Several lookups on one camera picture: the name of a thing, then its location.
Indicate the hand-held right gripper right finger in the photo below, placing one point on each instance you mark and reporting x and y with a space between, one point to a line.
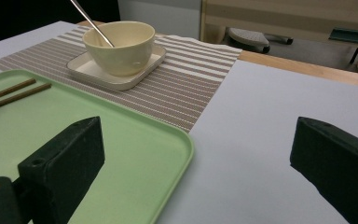
338 168

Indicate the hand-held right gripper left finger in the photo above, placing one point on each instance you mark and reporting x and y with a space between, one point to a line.
65 161

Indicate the brown wooden chopstick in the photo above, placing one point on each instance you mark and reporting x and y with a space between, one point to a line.
24 94
15 88

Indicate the green plastic tray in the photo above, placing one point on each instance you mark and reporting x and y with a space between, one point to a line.
130 155

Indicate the white square plate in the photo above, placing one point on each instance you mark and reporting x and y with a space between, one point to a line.
84 67

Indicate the cream ceramic bowl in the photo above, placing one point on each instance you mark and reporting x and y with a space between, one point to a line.
121 59

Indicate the metal spoon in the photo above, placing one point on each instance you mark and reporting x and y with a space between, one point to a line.
90 21

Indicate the dark curtain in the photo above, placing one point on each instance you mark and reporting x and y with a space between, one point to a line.
28 15

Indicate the striped woven placemat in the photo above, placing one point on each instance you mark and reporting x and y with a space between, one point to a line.
174 93

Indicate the blue-grey desk label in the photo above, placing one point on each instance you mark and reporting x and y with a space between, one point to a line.
352 35

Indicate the dark rounded object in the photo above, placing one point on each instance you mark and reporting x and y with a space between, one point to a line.
248 39

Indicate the light wooden desk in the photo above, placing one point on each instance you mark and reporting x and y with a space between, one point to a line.
261 15

